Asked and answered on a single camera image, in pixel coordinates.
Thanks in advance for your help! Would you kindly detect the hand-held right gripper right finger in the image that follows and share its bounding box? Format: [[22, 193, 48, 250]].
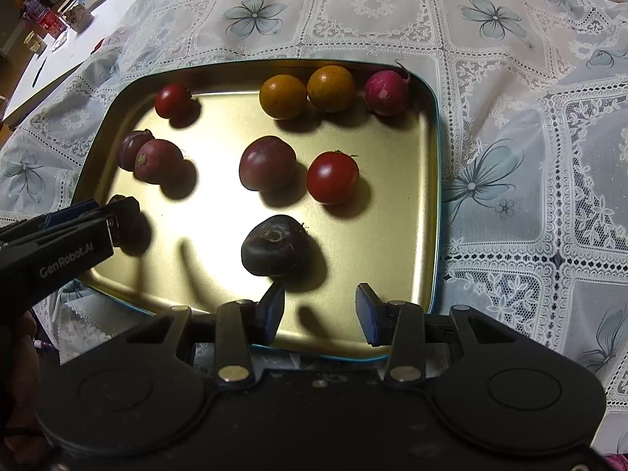
[[355, 283, 522, 384]]

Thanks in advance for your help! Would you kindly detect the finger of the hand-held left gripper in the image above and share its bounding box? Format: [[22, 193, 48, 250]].
[[0, 199, 102, 246], [15, 195, 142, 248]]

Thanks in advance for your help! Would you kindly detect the red oval fruit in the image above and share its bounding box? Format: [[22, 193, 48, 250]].
[[134, 139, 184, 182]]

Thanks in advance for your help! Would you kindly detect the dark purple tomato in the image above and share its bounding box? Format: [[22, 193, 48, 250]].
[[239, 136, 298, 192]]

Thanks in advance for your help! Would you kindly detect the red cherry tomato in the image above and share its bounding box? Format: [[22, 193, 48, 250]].
[[307, 151, 360, 205], [154, 84, 194, 119]]

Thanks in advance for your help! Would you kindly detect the gold metal tray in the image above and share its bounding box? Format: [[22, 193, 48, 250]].
[[71, 59, 442, 361]]

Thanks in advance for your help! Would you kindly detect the small orange citrus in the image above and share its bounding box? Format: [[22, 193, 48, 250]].
[[259, 74, 308, 120], [307, 65, 357, 113]]

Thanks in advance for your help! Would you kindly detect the red box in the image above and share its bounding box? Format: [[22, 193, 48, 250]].
[[38, 11, 67, 37]]

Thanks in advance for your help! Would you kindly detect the small dark plum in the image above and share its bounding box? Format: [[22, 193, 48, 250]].
[[119, 130, 155, 172]]

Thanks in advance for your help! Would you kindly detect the small pink radish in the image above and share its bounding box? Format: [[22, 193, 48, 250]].
[[364, 59, 411, 117]]

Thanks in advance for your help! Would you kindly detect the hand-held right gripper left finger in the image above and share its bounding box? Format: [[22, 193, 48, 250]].
[[122, 282, 286, 384]]

